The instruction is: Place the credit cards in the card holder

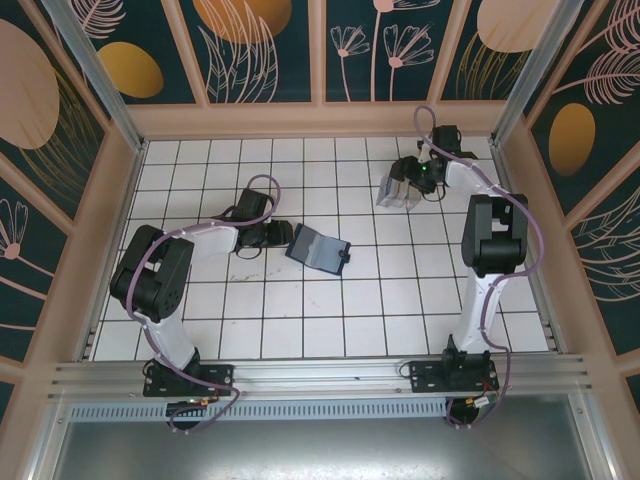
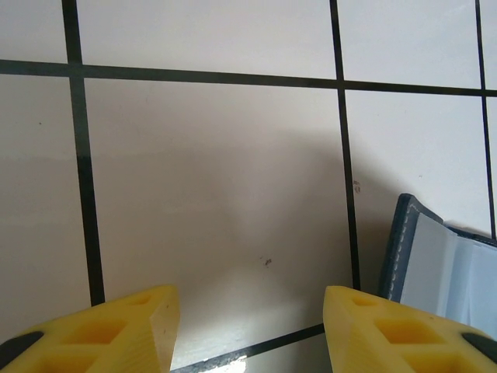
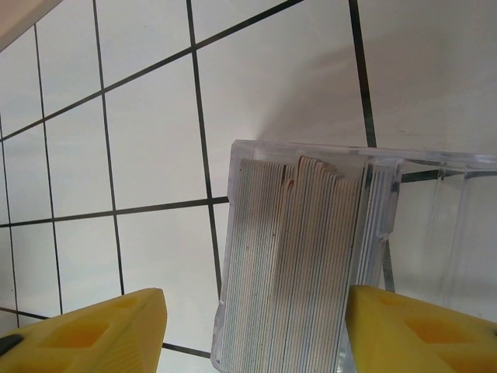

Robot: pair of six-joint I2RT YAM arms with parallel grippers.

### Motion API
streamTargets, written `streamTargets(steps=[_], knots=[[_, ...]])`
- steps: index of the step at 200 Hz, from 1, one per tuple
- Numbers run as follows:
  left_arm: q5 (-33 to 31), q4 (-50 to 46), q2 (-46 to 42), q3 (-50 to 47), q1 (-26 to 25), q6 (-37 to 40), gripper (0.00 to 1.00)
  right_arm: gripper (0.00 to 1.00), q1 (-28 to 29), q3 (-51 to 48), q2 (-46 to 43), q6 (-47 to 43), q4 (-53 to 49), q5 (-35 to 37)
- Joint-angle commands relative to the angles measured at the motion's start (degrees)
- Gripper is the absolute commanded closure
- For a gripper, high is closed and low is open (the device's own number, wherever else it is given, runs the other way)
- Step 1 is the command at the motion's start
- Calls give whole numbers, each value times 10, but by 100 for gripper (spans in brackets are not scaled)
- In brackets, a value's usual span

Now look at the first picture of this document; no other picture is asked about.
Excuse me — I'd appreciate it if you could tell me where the clear plastic card box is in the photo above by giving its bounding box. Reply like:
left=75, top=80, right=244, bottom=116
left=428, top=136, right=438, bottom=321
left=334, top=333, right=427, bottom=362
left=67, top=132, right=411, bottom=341
left=375, top=174, right=425, bottom=211

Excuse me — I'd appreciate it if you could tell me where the blue leather card holder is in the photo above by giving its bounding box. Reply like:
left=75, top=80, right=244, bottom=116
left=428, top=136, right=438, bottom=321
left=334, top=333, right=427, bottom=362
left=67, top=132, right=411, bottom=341
left=284, top=222, right=353, bottom=277

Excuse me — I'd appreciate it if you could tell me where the grey metal panel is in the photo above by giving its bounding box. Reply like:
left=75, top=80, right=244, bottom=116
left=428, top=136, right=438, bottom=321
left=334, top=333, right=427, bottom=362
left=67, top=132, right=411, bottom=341
left=29, top=394, right=617, bottom=480

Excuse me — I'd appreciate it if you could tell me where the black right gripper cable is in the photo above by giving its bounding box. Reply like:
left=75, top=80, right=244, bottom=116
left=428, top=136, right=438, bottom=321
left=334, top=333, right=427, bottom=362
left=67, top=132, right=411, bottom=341
left=419, top=182, right=449, bottom=203

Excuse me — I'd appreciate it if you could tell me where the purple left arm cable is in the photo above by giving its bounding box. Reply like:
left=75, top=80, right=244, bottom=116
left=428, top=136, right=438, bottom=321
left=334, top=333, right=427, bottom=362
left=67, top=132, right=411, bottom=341
left=122, top=174, right=282, bottom=435

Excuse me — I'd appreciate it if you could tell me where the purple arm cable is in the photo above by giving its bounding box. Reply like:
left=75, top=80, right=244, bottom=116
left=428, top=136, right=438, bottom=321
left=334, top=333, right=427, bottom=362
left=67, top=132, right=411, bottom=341
left=122, top=174, right=282, bottom=435
left=413, top=105, right=545, bottom=431

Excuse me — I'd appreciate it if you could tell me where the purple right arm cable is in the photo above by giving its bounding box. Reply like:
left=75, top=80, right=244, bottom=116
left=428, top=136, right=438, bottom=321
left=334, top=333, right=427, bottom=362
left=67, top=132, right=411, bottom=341
left=413, top=105, right=545, bottom=431

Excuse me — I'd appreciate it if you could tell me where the aluminium front rail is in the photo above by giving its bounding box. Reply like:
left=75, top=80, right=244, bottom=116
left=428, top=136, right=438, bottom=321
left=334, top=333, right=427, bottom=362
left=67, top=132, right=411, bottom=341
left=47, top=353, right=594, bottom=401

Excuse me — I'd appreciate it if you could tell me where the aluminium corner post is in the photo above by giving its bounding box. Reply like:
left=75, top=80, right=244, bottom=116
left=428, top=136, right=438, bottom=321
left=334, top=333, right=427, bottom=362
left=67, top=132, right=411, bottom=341
left=488, top=0, right=577, bottom=149
left=42, top=0, right=150, bottom=154

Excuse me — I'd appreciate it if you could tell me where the aluminium side rail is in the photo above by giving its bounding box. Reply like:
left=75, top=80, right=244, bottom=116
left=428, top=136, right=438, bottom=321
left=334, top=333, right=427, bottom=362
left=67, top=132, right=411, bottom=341
left=74, top=142, right=149, bottom=362
left=488, top=139, right=569, bottom=354

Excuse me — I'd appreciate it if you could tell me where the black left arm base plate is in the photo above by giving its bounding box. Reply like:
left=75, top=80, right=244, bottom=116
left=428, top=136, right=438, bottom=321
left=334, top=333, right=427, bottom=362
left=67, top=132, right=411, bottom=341
left=143, top=363, right=236, bottom=399

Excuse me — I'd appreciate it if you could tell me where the slotted grey cable duct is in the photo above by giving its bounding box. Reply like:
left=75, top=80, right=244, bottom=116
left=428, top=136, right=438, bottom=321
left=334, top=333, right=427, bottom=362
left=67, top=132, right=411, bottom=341
left=67, top=402, right=449, bottom=422

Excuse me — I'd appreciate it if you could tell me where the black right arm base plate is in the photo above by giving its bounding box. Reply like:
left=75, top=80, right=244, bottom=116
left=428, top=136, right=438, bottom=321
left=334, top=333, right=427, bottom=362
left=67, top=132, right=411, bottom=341
left=408, top=359, right=501, bottom=396

